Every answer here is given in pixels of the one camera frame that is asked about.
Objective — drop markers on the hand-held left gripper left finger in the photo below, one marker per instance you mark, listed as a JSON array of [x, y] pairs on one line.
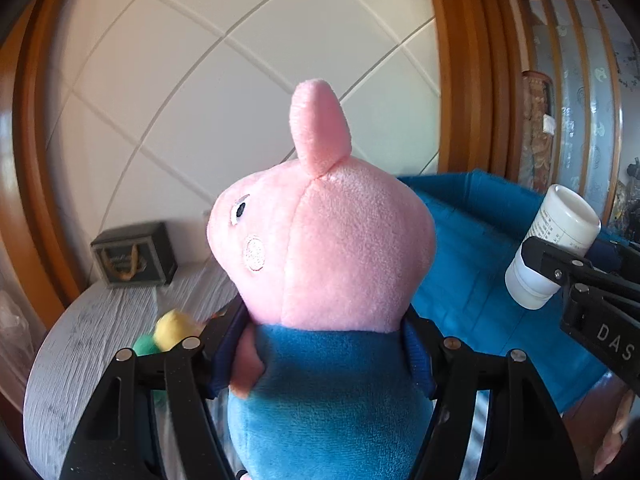
[[225, 355]]

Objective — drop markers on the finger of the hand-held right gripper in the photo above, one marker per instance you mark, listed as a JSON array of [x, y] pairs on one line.
[[550, 262], [607, 255]]

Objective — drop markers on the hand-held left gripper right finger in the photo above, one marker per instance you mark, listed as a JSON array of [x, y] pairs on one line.
[[420, 360]]

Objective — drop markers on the white medicine bottle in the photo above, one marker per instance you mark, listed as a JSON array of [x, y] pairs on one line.
[[555, 230]]

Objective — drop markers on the blue fabric storage bin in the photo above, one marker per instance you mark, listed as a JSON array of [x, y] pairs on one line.
[[475, 270]]

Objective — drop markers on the pink pig plush blue shirt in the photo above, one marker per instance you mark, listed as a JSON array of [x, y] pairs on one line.
[[340, 240]]

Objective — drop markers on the person's right hand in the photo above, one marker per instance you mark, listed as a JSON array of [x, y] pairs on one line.
[[625, 440]]

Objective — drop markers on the yellow green duck plush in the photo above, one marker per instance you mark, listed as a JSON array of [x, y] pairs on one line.
[[172, 330]]

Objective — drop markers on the rolled patterned carpet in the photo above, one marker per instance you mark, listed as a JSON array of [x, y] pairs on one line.
[[537, 135]]

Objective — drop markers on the dark gift box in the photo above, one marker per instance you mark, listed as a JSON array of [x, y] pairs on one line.
[[132, 255]]

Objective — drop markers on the glass partition wooden slats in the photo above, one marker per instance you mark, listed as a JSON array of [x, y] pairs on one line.
[[585, 110]]

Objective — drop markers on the wooden door frame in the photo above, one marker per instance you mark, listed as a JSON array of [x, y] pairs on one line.
[[475, 60]]

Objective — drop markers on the curved wooden frame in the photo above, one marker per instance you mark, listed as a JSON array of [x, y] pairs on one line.
[[35, 135]]

